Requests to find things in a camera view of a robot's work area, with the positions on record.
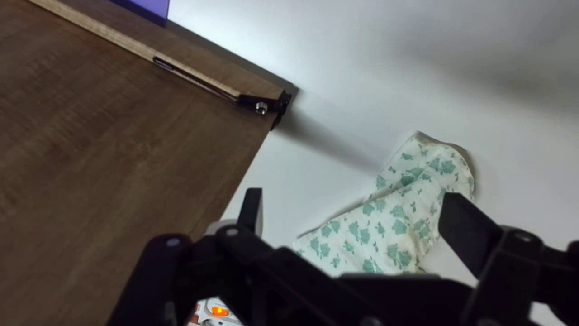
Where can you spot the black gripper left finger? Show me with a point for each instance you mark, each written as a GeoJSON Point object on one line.
{"type": "Point", "coordinates": [242, 273]}

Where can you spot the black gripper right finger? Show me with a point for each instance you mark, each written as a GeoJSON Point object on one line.
{"type": "Point", "coordinates": [508, 266]}

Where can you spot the green patterned white cloth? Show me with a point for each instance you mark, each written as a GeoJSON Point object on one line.
{"type": "Point", "coordinates": [392, 211]}

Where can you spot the wooden book stand board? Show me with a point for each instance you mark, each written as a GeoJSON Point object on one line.
{"type": "Point", "coordinates": [110, 157]}

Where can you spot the white power strip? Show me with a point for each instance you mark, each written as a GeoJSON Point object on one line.
{"type": "Point", "coordinates": [214, 313]}

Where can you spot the purple paper sheet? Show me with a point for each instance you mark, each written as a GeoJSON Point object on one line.
{"type": "Point", "coordinates": [146, 8]}

